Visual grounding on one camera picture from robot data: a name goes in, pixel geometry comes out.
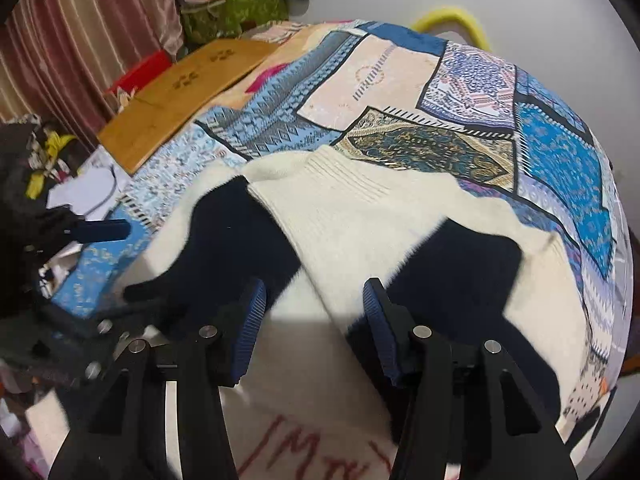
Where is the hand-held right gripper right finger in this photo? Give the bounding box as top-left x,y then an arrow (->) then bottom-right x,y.
362,276 -> 581,480

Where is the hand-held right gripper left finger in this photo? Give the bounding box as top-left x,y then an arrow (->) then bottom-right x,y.
47,277 -> 268,480

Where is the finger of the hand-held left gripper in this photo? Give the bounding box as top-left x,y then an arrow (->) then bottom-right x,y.
62,217 -> 132,245
42,295 -> 186,341

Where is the white and black sweater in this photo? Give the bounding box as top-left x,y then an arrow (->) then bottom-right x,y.
25,145 -> 608,480

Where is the white garment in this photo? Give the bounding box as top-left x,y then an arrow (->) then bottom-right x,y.
47,147 -> 136,216

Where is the yellow and black garment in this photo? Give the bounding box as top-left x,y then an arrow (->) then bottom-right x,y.
25,115 -> 78,201

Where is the wooden board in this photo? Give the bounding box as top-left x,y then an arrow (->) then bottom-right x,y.
97,39 -> 281,176

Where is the red box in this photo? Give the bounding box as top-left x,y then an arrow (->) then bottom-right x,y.
104,50 -> 173,95

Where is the striped curtain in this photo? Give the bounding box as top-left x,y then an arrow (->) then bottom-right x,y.
0,0 -> 186,151

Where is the blue patchwork blanket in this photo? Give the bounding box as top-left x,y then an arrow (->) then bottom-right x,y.
40,20 -> 631,461

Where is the grey checked bedsheet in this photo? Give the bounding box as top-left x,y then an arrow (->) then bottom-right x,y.
607,160 -> 633,376

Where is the green patterned bag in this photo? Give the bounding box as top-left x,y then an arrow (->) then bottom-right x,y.
179,0 -> 291,46

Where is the yellow ring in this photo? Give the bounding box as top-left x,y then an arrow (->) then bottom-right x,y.
410,5 -> 490,51

